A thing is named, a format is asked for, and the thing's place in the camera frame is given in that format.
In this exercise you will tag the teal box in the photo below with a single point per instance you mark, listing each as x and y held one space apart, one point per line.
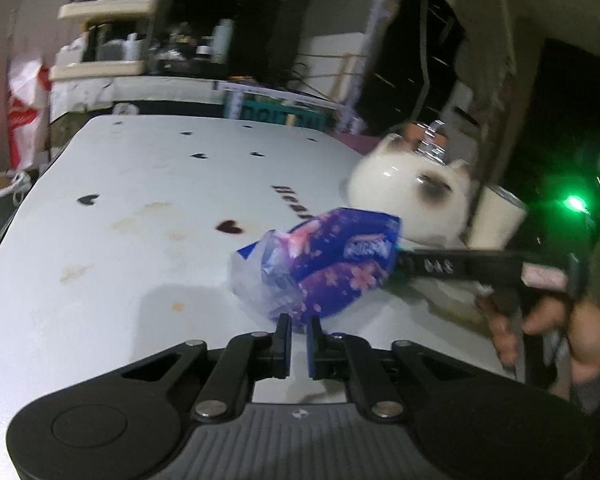
280 112

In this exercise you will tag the black cabinet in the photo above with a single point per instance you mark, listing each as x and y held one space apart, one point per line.
230 25

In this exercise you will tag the green light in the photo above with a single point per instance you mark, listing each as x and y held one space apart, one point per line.
575 203

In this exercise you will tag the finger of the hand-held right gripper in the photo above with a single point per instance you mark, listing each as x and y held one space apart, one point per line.
455 266

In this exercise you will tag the white heart-print table cover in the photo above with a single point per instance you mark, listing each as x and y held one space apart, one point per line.
145 240

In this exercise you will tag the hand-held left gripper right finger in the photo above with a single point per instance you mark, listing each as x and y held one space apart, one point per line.
311 355

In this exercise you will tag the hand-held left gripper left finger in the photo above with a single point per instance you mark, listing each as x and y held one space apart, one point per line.
283 350

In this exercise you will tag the white bottle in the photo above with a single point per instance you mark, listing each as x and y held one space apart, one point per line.
222 40

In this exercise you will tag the white teapot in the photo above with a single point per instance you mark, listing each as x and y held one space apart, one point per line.
405 195

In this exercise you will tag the person's right hand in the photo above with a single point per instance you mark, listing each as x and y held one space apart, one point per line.
595 340

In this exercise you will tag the cream shelf rack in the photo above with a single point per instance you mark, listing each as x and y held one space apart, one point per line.
105 35

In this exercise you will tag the purple flower-print snack packet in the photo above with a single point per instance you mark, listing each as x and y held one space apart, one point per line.
330 265

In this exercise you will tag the white tumbler cup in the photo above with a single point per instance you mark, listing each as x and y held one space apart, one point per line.
495 217

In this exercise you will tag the shiny chrome object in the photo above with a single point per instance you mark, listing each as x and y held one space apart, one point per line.
430 141

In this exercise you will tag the red and white plastic bag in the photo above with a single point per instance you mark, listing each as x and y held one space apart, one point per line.
25 115

